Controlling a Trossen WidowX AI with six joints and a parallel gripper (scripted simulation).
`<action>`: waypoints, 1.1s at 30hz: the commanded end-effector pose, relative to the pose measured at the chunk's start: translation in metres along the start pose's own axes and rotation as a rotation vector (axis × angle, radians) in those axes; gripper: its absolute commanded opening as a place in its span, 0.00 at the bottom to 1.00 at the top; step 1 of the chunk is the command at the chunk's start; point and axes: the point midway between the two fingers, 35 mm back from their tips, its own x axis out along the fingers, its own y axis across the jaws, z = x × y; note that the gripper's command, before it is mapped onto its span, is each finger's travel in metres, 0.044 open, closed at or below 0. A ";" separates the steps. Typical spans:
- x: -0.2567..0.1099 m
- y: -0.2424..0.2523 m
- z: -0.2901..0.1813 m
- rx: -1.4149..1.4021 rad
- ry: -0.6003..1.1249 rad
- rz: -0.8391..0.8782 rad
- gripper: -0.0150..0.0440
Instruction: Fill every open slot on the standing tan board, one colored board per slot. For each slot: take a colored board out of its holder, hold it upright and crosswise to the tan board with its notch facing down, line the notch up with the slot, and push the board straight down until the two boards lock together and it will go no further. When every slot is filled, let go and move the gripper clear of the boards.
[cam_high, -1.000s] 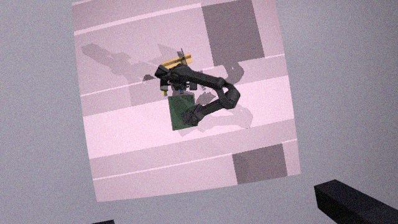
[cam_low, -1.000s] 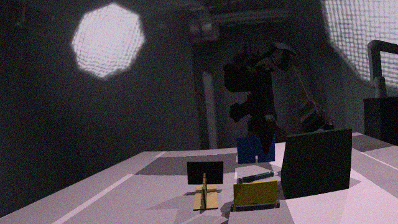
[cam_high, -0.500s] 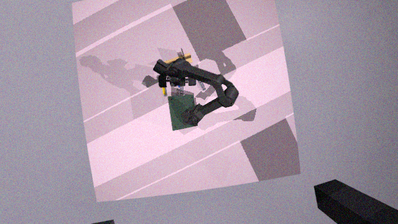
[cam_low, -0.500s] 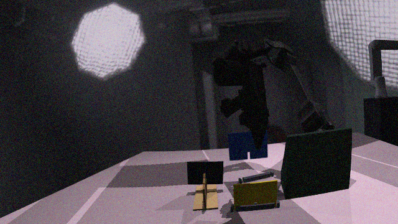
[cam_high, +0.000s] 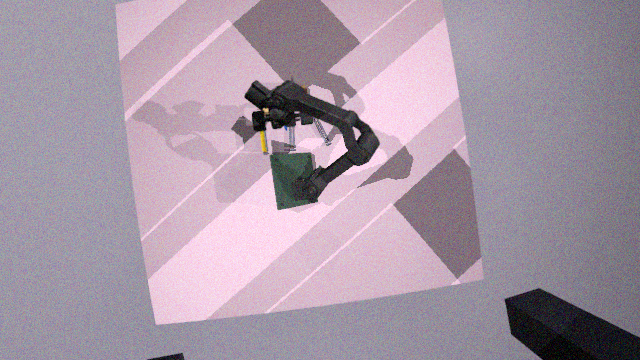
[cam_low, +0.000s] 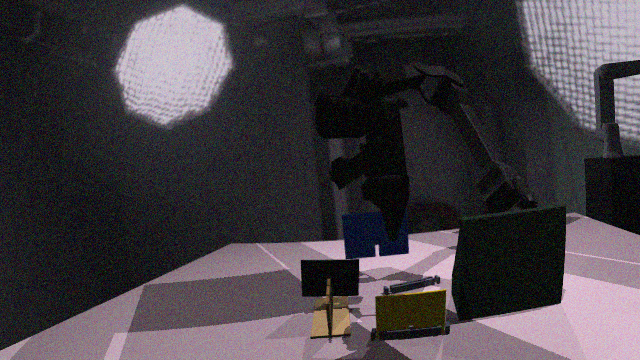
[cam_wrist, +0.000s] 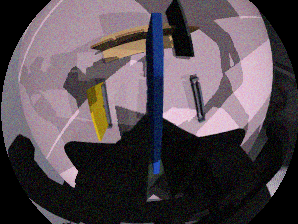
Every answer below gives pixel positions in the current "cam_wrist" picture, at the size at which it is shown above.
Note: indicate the olive brown slotted board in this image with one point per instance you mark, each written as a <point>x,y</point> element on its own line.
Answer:
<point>97,112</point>

